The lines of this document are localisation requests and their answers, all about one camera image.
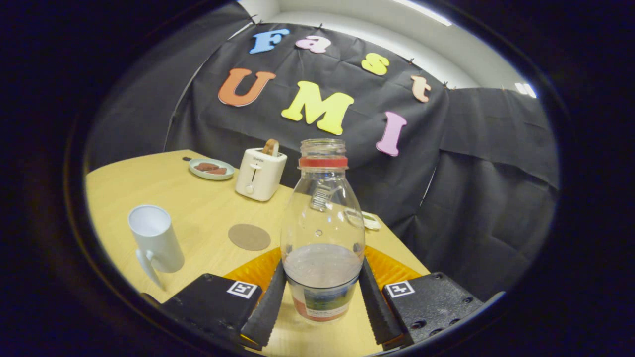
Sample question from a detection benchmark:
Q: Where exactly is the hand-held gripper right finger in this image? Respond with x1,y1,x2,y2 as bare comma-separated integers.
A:
358,245,507,348

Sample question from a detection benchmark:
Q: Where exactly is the long ceiling light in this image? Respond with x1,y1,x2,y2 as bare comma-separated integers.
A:
392,0,453,26

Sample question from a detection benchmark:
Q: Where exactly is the white divided dish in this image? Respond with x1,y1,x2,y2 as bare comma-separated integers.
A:
347,209,381,231

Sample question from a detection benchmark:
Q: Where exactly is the wooden table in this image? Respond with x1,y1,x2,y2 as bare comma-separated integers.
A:
85,150,431,357

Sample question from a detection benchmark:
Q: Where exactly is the white toaster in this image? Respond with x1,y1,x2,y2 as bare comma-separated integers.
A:
235,147,288,202

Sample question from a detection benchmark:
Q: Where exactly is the round brown coaster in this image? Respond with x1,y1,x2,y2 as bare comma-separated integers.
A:
228,223,271,251

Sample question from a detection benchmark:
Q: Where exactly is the clear juice bottle red ring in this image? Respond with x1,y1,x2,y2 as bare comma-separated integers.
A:
280,138,366,324

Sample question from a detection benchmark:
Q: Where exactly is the pale green plate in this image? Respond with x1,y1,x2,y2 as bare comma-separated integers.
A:
188,158,236,181

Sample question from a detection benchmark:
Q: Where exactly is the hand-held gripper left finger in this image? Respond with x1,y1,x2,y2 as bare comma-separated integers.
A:
141,247,288,352

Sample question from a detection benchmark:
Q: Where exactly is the white cup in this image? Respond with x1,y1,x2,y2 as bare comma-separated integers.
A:
127,205,185,291

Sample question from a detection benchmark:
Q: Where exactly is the metal wire basket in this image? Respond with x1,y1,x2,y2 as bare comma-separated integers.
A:
310,186,343,213

